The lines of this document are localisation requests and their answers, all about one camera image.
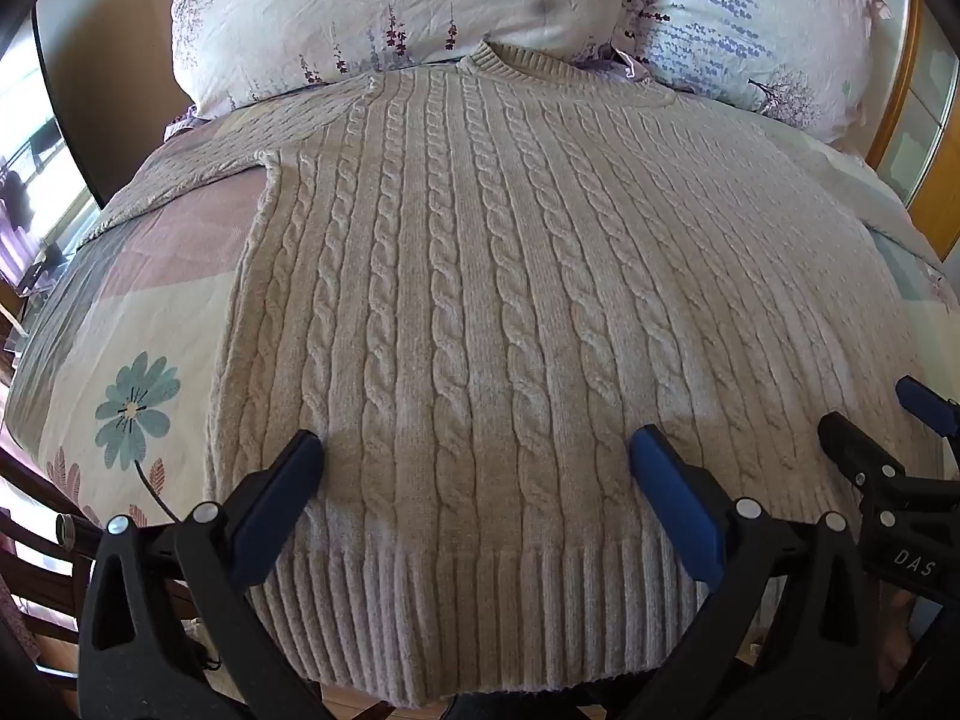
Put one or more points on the dark wooden chair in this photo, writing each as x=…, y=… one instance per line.
x=37, y=540

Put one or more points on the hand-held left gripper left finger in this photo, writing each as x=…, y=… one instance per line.
x=274, y=499

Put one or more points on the white floral pillow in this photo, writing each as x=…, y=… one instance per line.
x=375, y=7

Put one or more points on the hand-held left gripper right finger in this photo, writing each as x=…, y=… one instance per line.
x=675, y=499

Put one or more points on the white pillow purple print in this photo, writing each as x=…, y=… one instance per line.
x=750, y=22

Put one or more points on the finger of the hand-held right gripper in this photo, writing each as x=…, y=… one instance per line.
x=855, y=444
x=924, y=399

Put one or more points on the wooden headboard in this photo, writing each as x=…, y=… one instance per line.
x=904, y=90

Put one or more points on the floral patchwork bed quilt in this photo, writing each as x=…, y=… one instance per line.
x=127, y=330

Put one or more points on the dark flat panel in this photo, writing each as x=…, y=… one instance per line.
x=112, y=52

